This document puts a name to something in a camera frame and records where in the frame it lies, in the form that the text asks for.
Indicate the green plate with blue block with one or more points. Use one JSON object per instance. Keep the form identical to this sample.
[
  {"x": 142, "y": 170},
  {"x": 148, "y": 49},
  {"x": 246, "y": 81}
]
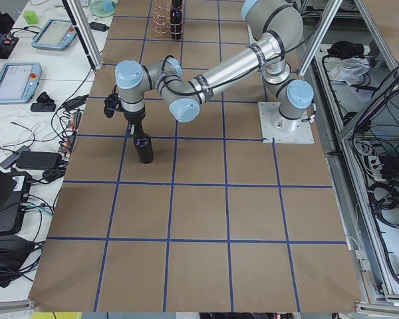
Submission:
[{"x": 102, "y": 8}]

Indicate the teach pendant far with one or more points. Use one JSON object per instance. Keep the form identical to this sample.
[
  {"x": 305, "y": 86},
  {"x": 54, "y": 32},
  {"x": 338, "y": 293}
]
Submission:
[{"x": 56, "y": 35}]

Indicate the dark green wine bottle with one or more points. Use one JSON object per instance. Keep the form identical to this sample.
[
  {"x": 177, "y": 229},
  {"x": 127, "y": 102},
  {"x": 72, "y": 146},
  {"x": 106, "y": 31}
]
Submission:
[{"x": 142, "y": 143}]

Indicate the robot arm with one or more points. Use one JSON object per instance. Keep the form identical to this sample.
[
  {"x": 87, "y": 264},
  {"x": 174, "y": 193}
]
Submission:
[{"x": 277, "y": 28}]

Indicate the black power brick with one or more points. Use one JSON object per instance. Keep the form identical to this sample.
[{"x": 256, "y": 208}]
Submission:
[{"x": 38, "y": 160}]

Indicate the black laptop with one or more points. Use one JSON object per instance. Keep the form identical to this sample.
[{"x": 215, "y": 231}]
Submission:
[{"x": 14, "y": 192}]

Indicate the teach pendant near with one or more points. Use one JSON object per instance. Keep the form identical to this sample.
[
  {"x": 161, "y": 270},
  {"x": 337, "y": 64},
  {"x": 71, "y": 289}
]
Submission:
[{"x": 19, "y": 81}]

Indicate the copper wire wine basket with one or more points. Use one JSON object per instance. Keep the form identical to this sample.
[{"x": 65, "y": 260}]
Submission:
[{"x": 161, "y": 18}]

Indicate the dark wine bottle in basket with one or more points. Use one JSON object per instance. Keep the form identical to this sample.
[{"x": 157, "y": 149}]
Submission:
[{"x": 176, "y": 19}]

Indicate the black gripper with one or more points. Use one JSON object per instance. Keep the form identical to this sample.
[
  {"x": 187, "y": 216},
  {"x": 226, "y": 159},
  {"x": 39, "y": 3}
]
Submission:
[{"x": 134, "y": 117}]

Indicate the teach pendant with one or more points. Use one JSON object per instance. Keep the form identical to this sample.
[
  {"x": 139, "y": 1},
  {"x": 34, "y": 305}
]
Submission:
[
  {"x": 19, "y": 81},
  {"x": 56, "y": 35}
]

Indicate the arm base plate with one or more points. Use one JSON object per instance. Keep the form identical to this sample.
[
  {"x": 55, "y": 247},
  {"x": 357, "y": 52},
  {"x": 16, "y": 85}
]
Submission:
[{"x": 277, "y": 129}]

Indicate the aluminium frame post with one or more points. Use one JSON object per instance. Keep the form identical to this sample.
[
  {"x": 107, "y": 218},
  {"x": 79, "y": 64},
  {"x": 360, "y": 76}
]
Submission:
[{"x": 80, "y": 22}]

